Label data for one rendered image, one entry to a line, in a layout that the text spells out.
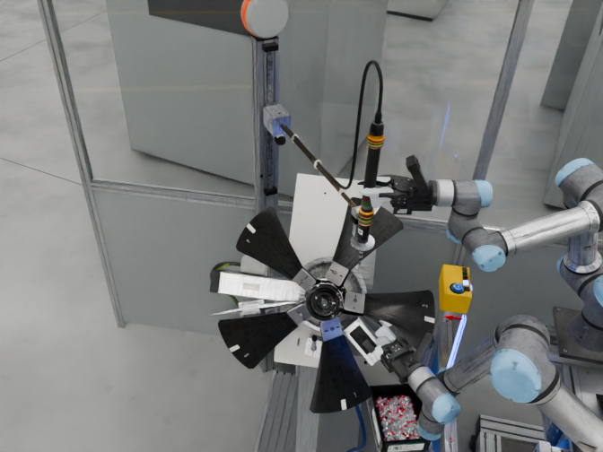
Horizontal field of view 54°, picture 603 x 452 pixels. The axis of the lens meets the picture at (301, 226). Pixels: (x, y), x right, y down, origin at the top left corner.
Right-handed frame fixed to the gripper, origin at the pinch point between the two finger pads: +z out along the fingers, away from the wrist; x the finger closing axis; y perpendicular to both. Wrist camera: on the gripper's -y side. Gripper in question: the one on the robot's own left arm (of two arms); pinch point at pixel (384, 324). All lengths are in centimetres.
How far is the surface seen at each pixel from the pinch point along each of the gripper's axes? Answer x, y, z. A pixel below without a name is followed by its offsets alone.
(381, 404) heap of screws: 34.0, 4.0, -6.2
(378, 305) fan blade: -0.9, -2.3, 6.8
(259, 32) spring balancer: -66, -2, 80
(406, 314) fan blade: 0.7, -8.5, 0.3
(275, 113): -39, -2, 72
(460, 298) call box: 16.1, -37.4, 6.1
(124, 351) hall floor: 110, 78, 128
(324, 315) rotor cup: -2.4, 15.1, 11.1
